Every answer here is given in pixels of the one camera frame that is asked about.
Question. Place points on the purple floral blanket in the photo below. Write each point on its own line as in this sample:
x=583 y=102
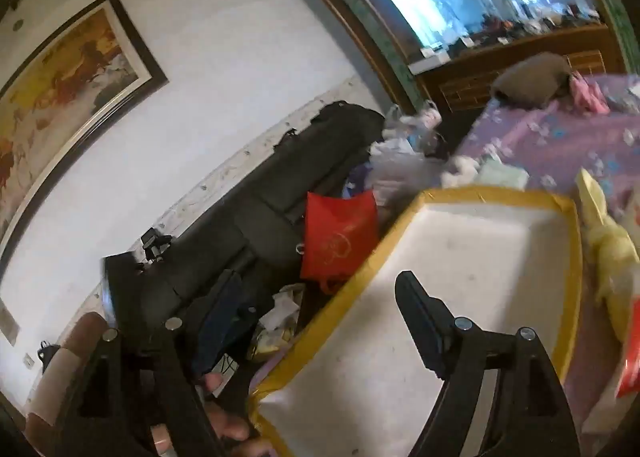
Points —
x=550 y=147

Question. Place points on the clear plastic bag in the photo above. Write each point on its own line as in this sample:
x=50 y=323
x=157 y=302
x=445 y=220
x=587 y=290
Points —
x=400 y=169

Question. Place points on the pale green packet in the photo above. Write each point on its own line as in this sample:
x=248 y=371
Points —
x=502 y=176

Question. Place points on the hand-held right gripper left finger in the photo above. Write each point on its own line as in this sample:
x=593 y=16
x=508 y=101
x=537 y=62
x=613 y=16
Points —
x=220 y=322

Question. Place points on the person's left hand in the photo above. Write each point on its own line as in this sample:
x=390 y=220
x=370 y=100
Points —
x=232 y=429

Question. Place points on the clutter of small items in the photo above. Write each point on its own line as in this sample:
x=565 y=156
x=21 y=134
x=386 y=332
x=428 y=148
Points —
x=530 y=27

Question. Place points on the yellow towel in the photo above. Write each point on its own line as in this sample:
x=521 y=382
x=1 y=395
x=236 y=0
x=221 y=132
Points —
x=615 y=257

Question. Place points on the black plug adapter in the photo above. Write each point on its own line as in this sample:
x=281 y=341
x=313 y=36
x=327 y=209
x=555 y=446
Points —
x=49 y=357

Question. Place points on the brown cushion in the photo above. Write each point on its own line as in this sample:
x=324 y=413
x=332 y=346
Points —
x=532 y=77

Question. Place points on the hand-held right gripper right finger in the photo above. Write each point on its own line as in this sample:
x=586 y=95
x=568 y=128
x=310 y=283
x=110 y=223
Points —
x=435 y=337

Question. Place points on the white fluffy cloth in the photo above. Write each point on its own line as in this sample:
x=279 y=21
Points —
x=460 y=172

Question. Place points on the framed wall painting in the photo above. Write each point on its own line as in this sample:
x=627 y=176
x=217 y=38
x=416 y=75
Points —
x=60 y=102

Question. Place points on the black sofa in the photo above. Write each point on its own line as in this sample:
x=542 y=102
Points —
x=280 y=172

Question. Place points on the black tripod mount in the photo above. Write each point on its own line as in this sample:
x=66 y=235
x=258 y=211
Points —
x=155 y=244

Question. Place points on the purple bag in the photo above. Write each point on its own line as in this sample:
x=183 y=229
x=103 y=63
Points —
x=357 y=182

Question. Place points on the red tote bag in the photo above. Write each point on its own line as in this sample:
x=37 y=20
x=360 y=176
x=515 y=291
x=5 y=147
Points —
x=335 y=237

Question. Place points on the person's left forearm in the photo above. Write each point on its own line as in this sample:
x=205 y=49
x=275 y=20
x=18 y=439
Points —
x=60 y=377

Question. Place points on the pink soft cloth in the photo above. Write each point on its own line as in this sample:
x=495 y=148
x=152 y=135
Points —
x=590 y=94

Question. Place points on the wall socket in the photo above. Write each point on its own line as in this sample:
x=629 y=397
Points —
x=30 y=362

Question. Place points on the white plastic bag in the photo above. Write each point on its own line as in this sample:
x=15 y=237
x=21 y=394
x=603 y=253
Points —
x=415 y=124

